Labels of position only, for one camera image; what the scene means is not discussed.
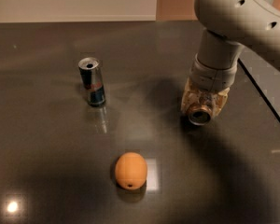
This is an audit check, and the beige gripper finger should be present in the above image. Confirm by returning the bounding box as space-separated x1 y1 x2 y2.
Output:
181 78 203 116
210 88 230 118

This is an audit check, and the blue silver energy drink can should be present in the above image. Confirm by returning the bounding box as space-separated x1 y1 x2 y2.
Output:
78 57 105 107

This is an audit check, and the orange fruit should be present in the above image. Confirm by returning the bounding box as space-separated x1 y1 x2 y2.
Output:
115 152 147 190

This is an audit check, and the orange brown soda can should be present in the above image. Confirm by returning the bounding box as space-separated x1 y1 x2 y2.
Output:
188 104 212 126

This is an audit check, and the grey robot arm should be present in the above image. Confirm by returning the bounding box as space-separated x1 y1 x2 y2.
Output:
181 0 280 125

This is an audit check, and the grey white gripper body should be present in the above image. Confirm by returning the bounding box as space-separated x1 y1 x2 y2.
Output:
189 58 237 91

